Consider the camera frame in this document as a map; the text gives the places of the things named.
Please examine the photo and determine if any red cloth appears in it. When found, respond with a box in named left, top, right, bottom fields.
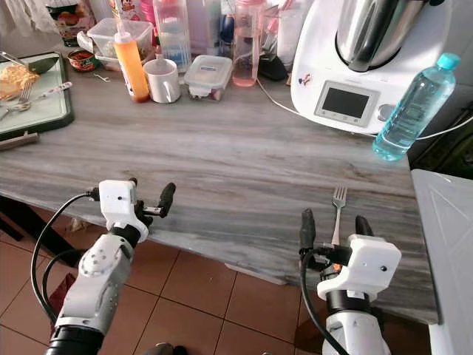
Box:
left=44, top=272, right=80, bottom=320

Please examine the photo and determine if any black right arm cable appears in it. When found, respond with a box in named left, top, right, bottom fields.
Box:
left=299, top=251, right=350, bottom=355

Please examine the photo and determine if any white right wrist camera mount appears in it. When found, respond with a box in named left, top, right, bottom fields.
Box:
left=316, top=234, right=403, bottom=301

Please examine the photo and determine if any white handled spoon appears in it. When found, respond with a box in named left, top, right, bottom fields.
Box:
left=10, top=81, right=74, bottom=113

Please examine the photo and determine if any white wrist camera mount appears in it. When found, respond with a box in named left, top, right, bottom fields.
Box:
left=316, top=234, right=403, bottom=301
left=98, top=179, right=146, bottom=236

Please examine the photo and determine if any large clear plastic container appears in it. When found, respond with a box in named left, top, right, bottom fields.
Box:
left=86, top=18, right=155, bottom=72

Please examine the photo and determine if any white kitchen cooking machine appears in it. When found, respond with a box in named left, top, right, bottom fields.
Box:
left=290, top=0, right=473, bottom=136

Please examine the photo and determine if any blue plastic water bottle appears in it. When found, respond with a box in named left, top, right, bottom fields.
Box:
left=372, top=52, right=462, bottom=162

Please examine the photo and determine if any white ceramic mug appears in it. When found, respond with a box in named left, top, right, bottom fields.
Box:
left=142, top=55, right=183, bottom=105

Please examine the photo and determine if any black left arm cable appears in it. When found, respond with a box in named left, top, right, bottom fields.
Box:
left=30, top=189, right=103, bottom=328

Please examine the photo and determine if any silver metal fork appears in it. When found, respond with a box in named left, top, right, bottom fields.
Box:
left=2, top=79, right=38, bottom=121
left=330, top=186, right=349, bottom=247

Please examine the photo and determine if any small lidded plastic container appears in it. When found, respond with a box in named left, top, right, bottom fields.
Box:
left=183, top=55, right=233, bottom=102

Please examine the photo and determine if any orange sauce squeeze bottle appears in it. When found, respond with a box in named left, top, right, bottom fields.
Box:
left=114, top=21, right=152, bottom=104

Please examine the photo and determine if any dark wooden table leg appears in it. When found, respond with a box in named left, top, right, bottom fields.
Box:
left=0, top=195, right=47, bottom=246

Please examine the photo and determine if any brown wooden strip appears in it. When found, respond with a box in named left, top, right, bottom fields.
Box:
left=0, top=132, right=40, bottom=152

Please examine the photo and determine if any white plastic bin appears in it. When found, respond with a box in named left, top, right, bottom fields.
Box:
left=222, top=262, right=290, bottom=287

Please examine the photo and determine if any open tin can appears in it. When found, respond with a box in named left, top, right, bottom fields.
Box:
left=66, top=48, right=99, bottom=73

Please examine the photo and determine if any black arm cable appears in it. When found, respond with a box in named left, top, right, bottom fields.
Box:
left=299, top=251, right=350, bottom=355
left=30, top=189, right=103, bottom=328

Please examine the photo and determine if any dark serving spatula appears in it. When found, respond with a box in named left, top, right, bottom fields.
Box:
left=0, top=50, right=61, bottom=74

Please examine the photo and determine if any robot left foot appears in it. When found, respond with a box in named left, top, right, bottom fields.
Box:
left=141, top=342, right=175, bottom=355

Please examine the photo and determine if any yellow fried food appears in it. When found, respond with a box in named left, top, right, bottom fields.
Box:
left=0, top=64, right=41, bottom=101

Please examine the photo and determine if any tall pink plastic jar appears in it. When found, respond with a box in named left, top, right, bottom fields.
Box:
left=231, top=0, right=270, bottom=89

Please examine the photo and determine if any white lace curtain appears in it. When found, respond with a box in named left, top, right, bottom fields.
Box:
left=0, top=0, right=53, bottom=35

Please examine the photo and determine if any green serving tray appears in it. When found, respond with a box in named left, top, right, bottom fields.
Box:
left=0, top=52, right=75, bottom=136

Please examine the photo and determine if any small black object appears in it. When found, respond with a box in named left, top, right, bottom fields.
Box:
left=255, top=55, right=290, bottom=83

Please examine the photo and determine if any printed food carton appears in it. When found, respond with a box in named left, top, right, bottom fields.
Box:
left=44, top=0, right=98, bottom=46

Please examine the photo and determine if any clear plastic bottle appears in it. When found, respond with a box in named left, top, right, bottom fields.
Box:
left=154, top=0, right=192, bottom=73

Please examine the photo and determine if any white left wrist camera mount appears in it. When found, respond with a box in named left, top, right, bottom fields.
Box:
left=98, top=179, right=146, bottom=236

